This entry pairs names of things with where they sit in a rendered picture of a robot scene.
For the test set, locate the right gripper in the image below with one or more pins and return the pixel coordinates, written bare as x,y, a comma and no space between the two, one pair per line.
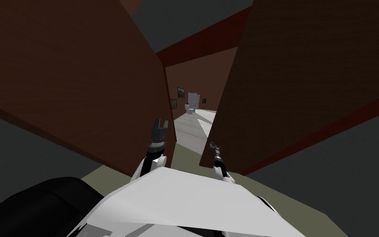
215,149

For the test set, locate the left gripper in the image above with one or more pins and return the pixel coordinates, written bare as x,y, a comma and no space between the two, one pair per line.
158,134

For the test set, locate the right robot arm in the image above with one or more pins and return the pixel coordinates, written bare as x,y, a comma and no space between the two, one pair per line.
223,172

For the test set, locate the white toilet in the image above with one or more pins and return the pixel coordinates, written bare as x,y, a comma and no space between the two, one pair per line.
192,102

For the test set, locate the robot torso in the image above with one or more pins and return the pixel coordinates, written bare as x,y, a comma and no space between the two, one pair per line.
183,204

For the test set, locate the brown door leaf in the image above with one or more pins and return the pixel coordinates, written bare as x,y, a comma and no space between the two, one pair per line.
301,82
77,75

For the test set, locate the dark framed wall picture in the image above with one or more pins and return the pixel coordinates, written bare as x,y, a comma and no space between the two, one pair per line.
173,103
180,91

